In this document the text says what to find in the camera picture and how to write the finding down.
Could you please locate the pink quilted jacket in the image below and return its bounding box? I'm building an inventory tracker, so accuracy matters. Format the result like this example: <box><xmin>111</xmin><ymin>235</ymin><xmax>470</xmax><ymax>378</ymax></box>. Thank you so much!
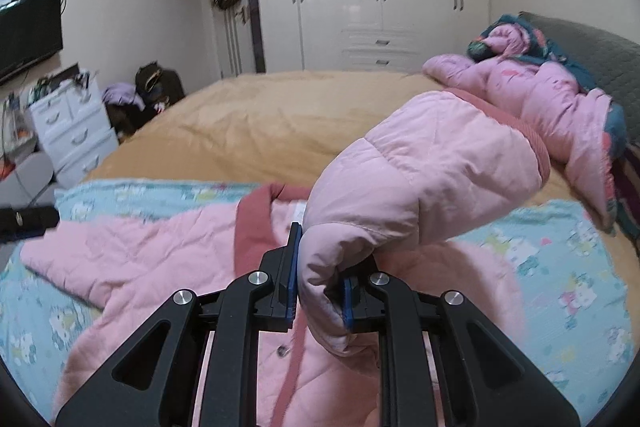
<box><xmin>21</xmin><ymin>90</ymin><xmax>550</xmax><ymax>426</ymax></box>

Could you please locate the purple clothes pile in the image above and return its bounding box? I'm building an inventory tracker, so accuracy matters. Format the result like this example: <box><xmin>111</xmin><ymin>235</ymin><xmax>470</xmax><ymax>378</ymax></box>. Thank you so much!
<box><xmin>102</xmin><ymin>82</ymin><xmax>145</xmax><ymax>110</ymax></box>

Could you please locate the white bedroom door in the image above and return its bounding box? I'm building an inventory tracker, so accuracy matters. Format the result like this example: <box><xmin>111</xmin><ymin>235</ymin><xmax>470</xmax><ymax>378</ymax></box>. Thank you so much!
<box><xmin>206</xmin><ymin>0</ymin><xmax>256</xmax><ymax>78</ymax></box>

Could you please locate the white drawer chest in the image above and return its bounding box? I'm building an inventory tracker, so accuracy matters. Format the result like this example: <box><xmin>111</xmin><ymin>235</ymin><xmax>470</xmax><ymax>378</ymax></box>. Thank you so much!
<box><xmin>26</xmin><ymin>70</ymin><xmax>119</xmax><ymax>188</ymax></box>

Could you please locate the black television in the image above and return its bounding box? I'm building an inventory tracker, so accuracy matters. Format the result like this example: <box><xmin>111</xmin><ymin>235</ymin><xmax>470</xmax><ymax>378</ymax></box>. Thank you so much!
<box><xmin>0</xmin><ymin>0</ymin><xmax>63</xmax><ymax>83</ymax></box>

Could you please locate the dark bag pile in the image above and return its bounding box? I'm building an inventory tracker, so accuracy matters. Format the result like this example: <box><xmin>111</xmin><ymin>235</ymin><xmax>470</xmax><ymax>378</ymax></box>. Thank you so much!
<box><xmin>105</xmin><ymin>62</ymin><xmax>186</xmax><ymax>141</ymax></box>

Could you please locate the striped dark garment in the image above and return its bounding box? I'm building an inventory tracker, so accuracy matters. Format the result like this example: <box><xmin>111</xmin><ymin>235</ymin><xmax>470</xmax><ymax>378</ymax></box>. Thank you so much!
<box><xmin>612</xmin><ymin>142</ymin><xmax>640</xmax><ymax>251</ymax></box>

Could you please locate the tan bed cover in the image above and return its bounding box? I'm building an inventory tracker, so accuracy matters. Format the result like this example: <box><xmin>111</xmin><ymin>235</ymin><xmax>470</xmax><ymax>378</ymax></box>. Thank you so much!
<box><xmin>84</xmin><ymin>69</ymin><xmax>640</xmax><ymax>258</ymax></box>

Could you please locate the pink floral padded coat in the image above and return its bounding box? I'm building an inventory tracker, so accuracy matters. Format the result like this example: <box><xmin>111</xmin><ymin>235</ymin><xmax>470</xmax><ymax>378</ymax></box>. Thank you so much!
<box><xmin>422</xmin><ymin>14</ymin><xmax>628</xmax><ymax>230</ymax></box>

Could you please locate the grey quilted headboard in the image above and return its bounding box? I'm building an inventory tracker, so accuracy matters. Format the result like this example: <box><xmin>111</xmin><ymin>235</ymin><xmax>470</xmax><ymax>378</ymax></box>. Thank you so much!
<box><xmin>520</xmin><ymin>11</ymin><xmax>640</xmax><ymax>142</ymax></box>

